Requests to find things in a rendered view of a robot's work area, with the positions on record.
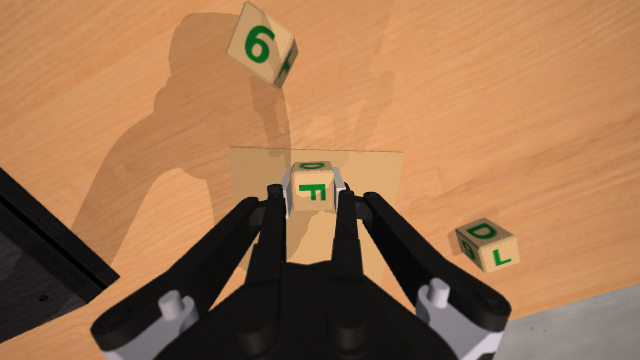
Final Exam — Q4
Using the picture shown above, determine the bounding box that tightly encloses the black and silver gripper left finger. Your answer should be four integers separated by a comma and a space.
90, 169, 292, 360

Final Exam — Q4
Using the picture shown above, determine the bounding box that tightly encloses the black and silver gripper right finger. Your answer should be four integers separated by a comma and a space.
325, 167, 512, 360

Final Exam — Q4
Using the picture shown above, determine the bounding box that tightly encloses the tan flat mat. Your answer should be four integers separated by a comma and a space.
228, 147, 404, 286

